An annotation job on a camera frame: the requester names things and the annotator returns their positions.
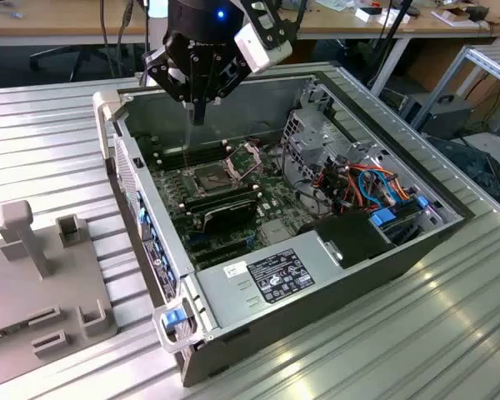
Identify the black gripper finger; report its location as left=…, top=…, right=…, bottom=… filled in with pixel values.
left=143, top=46, right=200, bottom=126
left=198, top=56, right=252, bottom=126

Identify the thin metal locking lever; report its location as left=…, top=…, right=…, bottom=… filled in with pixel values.
left=182, top=124, right=192, bottom=173

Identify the CPU socket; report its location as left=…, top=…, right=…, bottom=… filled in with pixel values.
left=182, top=161, right=237, bottom=198

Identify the RAM slot with white clips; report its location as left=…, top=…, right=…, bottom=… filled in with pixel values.
left=156, top=147, right=229, bottom=164
left=152, top=139, right=227, bottom=157

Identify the black office chair base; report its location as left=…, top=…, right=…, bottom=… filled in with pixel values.
left=27, top=43, right=131, bottom=83

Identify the RAM slot with black clips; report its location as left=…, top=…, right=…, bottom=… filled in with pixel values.
left=154, top=143, right=228, bottom=161
left=157, top=150, right=231, bottom=168

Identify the silver metal drive cage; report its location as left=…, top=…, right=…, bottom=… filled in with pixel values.
left=281, top=108, right=362, bottom=193

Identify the wooden desk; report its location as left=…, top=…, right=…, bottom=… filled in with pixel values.
left=293, top=0, right=500, bottom=42
left=0, top=0, right=171, bottom=48

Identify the green motherboard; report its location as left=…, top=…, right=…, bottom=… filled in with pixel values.
left=135, top=132, right=318, bottom=272

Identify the black and green expansion card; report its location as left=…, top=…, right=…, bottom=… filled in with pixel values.
left=202, top=201, right=258, bottom=235

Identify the silver chipset heatsink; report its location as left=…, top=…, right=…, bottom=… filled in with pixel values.
left=259, top=219, right=293, bottom=246

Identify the black expansion slot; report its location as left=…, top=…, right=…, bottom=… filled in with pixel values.
left=187, top=238, right=249, bottom=256
left=196, top=247, right=252, bottom=267

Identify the black stand pole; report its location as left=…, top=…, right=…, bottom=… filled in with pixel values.
left=367, top=0, right=413, bottom=84

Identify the black plastic fan shroud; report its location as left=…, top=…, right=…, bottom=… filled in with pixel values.
left=296, top=207, right=398, bottom=270

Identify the blue disk carrier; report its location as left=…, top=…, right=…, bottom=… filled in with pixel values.
left=368, top=209, right=398, bottom=229

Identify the silver power supply unit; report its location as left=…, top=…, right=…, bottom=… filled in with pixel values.
left=193, top=230, right=348, bottom=335

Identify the open cardboard box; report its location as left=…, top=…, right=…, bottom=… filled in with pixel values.
left=431, top=4, right=491, bottom=29

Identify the blue plastic case latch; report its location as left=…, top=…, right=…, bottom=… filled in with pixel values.
left=161, top=308, right=185, bottom=331

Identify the small black device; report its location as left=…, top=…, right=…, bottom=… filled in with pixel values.
left=467, top=5, right=491, bottom=23

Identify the grey plastic parts rack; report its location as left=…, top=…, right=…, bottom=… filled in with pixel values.
left=0, top=199, right=118, bottom=391

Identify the open grey PC case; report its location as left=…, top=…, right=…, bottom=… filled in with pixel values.
left=92, top=71, right=477, bottom=388

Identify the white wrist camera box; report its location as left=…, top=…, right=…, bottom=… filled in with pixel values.
left=232, top=22, right=293, bottom=75

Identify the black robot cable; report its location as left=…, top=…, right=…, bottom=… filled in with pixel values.
left=115, top=0, right=135, bottom=80
left=98, top=0, right=112, bottom=80

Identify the black camera bracket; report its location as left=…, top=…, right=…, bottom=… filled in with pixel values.
left=240, top=0, right=298, bottom=53

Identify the black wire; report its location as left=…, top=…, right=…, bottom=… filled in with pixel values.
left=279, top=139, right=320, bottom=209

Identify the blue wire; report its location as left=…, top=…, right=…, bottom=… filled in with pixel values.
left=357, top=167, right=398, bottom=208

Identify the black box with handle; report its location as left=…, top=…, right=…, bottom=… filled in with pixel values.
left=399, top=93, right=477, bottom=141

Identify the aluminium profile frame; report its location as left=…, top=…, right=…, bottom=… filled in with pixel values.
left=410, top=44, right=500, bottom=131

